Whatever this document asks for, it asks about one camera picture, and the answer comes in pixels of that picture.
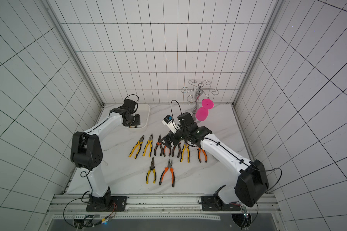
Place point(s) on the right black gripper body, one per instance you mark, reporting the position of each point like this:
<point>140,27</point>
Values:
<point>173,137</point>

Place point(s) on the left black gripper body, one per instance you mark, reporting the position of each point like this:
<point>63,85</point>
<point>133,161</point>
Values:
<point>134,121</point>

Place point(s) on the orange diagonal cutting pliers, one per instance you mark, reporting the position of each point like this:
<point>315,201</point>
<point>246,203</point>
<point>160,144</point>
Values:
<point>176,151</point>

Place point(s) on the white plastic storage box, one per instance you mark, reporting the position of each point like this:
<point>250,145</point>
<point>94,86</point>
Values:
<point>144,112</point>

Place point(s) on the yellow combination pliers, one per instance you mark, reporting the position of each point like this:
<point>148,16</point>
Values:
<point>136,149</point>
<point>148,147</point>
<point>185,150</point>

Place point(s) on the dark orange long nose pliers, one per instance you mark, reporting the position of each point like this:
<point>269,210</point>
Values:
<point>158,145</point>

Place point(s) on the small yellow long nose pliers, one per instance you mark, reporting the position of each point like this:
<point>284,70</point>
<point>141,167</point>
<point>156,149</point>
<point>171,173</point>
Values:
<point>151,170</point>

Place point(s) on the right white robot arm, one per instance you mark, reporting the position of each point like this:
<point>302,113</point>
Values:
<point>251,180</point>

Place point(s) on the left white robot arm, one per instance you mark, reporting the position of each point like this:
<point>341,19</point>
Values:
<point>87,154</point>

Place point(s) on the lower pink cup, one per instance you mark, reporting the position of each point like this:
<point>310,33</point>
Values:
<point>201,114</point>

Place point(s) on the pink cup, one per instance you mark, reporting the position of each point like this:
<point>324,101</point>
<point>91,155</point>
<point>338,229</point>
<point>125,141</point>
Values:
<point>207,104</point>
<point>201,114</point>

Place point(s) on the upper pink cup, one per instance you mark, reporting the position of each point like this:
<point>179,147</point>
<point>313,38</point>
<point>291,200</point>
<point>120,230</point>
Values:
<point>207,104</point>

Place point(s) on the chrome cup holder stand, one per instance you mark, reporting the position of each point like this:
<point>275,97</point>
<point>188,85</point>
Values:
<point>197,90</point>

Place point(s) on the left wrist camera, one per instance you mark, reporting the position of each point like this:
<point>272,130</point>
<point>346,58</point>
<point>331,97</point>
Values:
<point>130,105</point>

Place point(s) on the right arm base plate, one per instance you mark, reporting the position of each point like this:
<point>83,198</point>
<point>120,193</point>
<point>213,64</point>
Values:
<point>214,204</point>

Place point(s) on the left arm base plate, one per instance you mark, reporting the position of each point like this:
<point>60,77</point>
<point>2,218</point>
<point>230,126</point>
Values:
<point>106,204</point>

